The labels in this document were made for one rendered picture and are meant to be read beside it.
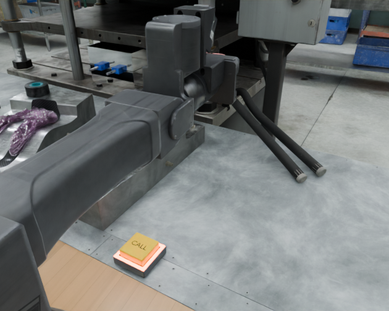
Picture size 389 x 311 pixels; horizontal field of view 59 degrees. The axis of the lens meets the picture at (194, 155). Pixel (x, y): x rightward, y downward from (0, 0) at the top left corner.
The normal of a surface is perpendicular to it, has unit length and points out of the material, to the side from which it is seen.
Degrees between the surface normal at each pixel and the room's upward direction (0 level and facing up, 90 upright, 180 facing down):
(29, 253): 90
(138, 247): 0
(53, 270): 0
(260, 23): 90
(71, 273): 0
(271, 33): 90
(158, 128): 87
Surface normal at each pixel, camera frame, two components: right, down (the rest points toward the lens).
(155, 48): -0.41, 0.45
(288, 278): 0.00, -0.85
